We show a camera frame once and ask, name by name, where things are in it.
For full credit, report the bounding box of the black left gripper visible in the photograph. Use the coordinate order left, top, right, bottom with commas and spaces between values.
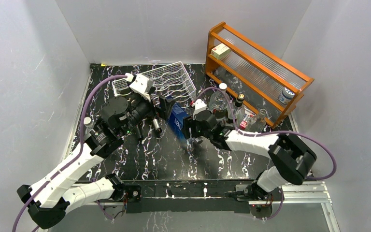
120, 87, 176, 136

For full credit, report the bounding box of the blue labelled clear bottle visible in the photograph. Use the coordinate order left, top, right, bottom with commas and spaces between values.
168, 103, 189, 142

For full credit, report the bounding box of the clear glass bottle silver cap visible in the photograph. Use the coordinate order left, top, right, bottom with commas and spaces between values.
208, 83, 229, 124

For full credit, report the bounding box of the dark green wine bottle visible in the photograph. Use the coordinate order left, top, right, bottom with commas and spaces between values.
134, 125, 144, 141

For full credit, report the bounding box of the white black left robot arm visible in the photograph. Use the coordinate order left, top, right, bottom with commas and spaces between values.
17, 94, 175, 229

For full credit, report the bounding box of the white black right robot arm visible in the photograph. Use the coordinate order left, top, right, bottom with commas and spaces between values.
182, 110, 317, 202

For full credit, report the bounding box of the clear round bottle white cap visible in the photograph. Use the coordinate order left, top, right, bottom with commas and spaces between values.
84, 116, 95, 135

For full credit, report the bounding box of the colourful marker pen pack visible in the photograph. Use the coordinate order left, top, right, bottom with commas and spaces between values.
239, 114, 252, 130

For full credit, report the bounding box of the orange wooden shelf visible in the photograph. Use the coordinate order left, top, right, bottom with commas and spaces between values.
205, 22, 314, 128

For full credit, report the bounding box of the white red small box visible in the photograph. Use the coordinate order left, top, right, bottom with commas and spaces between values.
210, 43, 231, 59

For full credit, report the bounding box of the blue white ceramic jar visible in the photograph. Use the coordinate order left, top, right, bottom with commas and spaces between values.
278, 87, 295, 105

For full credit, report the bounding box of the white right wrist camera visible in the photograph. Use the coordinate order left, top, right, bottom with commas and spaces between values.
191, 99, 207, 119

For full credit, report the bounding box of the white wire wine rack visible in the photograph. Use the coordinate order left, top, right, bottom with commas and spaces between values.
111, 61, 197, 104

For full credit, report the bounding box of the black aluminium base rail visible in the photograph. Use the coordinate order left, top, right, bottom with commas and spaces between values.
43, 179, 332, 215

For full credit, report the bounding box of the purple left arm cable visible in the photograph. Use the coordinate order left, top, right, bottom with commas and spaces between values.
12, 74, 132, 232

